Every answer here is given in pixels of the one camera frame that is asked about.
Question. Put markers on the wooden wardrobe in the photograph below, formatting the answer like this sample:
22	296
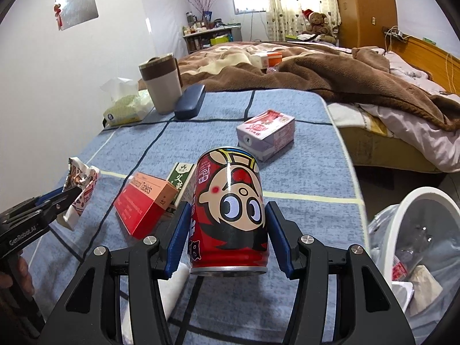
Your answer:
363	7

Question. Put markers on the white tissue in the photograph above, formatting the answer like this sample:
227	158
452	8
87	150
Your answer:
176	290

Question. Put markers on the printed snack wrapper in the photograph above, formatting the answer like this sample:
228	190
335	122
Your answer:
85	188

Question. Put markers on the red cartoon drink can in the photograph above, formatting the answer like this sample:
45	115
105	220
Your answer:
230	212

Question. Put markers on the red hanging ornament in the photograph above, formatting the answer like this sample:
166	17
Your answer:
58	13

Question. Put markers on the power strip with plugs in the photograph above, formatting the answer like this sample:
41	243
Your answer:
393	34

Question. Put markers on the person's left hand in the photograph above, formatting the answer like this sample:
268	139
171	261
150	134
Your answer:
27	276

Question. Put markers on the clear bottle with red label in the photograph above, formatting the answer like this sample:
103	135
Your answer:
422	237

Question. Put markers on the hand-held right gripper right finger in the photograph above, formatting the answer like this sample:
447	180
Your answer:
278	239

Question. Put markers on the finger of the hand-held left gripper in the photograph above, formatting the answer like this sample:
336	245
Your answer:
68	201
54	194

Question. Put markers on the pink duvet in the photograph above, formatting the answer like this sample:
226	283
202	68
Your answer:
406	115

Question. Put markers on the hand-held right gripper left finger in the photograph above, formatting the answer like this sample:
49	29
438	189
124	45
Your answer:
178	239

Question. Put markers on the brown fleece blanket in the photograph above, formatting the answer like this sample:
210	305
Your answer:
323	72

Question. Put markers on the green tissue pack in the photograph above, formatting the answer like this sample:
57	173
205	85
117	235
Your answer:
125	107

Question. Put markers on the teddy bear with red hat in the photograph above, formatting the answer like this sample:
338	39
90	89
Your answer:
318	24

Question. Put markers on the cluttered white desk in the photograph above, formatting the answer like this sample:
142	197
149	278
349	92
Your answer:
212	37

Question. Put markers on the heart print curtain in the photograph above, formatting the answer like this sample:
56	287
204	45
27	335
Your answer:
298	3

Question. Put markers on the blue checked mat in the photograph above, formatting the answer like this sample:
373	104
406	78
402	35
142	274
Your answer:
305	172

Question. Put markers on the silver foil wall poster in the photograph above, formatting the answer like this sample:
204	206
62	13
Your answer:
77	5

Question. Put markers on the red medicine box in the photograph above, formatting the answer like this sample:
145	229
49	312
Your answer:
143	205

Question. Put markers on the orange and white box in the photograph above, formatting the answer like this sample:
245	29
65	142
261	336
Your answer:
274	60

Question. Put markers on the green box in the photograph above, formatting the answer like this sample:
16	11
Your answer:
181	179

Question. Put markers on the pink white small carton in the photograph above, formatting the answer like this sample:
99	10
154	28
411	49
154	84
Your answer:
266	134

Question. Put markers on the beige and brown tumbler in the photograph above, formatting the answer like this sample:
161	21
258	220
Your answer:
161	82

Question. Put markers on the white round bin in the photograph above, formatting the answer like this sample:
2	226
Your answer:
431	201

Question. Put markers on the wooden bed headboard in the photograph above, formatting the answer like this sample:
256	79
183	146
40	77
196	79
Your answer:
431	52

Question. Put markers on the tan blanket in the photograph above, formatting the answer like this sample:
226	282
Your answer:
222	61

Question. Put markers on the navy glasses case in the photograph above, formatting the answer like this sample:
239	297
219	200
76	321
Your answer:
189	101

